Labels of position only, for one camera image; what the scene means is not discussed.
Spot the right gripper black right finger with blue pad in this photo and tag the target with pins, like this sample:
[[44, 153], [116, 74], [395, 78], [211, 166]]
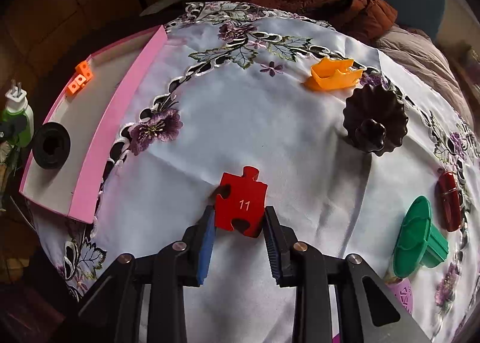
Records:
[[312, 274]]

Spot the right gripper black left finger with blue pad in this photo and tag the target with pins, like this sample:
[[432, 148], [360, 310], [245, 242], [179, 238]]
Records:
[[112, 308]]

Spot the purple perforated egg shell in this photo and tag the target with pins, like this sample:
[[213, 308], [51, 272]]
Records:
[[401, 295]]

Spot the red puzzle piece number 11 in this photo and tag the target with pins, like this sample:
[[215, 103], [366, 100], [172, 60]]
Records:
[[241, 199]]

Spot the green plastic stamp mold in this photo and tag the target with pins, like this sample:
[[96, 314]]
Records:
[[419, 242]]

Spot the dark red capsule toy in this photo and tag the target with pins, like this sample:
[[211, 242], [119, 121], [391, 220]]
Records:
[[450, 201]]

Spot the white floral embroidered tablecloth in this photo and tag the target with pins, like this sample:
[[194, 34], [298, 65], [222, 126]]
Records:
[[227, 91]]

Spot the black round disc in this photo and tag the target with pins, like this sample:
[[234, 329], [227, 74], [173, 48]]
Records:
[[51, 146]]

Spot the dark brown fluted flower mold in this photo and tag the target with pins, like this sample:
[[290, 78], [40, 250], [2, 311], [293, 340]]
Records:
[[375, 120]]

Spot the pink shallow tray box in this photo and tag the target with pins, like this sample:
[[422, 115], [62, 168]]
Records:
[[92, 119]]

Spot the white plug green bottle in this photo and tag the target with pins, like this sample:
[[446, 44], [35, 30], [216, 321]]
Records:
[[17, 123]]

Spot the orange plastic boat mold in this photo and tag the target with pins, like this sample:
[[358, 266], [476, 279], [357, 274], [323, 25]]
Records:
[[333, 74]]

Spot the orange cube block toy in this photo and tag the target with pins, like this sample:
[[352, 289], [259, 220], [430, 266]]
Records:
[[83, 75]]

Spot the beige grey blanket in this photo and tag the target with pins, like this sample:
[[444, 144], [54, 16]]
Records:
[[415, 51]]

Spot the rust brown puffer jacket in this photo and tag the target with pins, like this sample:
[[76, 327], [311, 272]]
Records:
[[364, 20]]

